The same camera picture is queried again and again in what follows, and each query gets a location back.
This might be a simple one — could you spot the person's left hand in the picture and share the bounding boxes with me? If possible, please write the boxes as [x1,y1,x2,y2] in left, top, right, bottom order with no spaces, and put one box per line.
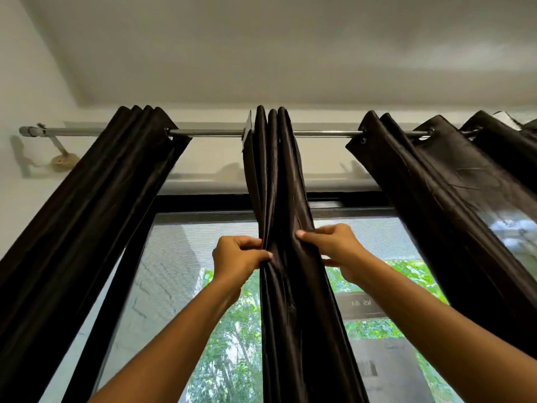
[211,235,274,297]

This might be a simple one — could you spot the person's right hand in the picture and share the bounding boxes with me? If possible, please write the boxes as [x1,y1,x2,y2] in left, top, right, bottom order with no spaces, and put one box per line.
[295,223,370,286]

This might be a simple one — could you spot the dark brown curtain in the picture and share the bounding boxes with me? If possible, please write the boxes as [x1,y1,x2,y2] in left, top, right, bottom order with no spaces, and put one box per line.
[345,109,537,359]
[0,105,193,403]
[241,105,370,403]

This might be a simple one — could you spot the person's left forearm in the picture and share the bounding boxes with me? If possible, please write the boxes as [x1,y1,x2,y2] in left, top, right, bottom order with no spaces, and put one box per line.
[88,277,252,403]

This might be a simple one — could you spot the person's right forearm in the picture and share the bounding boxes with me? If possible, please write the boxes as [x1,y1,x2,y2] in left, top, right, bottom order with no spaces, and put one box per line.
[343,249,537,403]

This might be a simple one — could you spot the green trees outside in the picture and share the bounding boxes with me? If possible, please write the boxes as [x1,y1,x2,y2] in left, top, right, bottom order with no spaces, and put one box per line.
[184,257,462,403]

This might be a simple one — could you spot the silver metal curtain rod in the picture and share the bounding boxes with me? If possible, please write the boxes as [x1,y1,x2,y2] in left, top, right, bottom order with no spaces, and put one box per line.
[18,125,479,139]

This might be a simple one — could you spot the paper notices on window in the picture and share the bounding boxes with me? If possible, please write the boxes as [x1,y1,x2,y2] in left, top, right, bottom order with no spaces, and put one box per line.
[348,338,422,403]

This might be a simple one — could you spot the brass rod wall bracket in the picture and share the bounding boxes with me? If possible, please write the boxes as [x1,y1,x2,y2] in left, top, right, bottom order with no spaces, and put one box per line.
[36,123,81,172]

